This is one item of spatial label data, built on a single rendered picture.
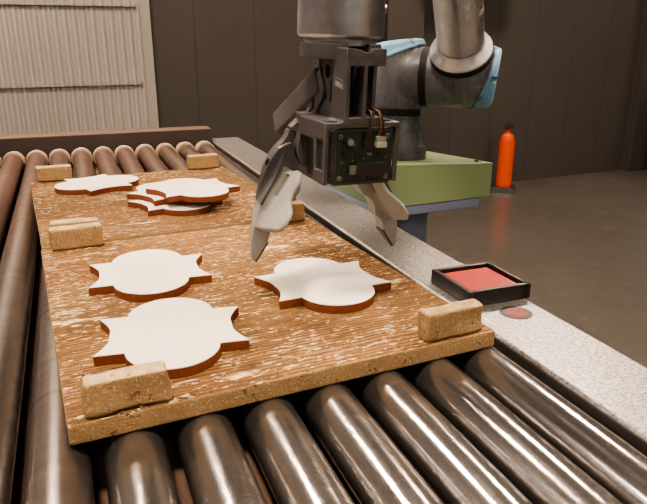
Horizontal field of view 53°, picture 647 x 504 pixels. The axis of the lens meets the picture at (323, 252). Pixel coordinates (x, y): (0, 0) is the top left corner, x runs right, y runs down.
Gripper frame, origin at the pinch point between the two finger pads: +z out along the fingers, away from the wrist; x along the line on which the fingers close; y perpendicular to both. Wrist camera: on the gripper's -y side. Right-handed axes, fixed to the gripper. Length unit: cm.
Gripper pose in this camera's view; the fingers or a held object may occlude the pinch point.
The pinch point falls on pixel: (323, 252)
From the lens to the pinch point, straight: 64.6
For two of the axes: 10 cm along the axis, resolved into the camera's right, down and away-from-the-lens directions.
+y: 4.1, 3.1, -8.6
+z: -0.3, 9.4, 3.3
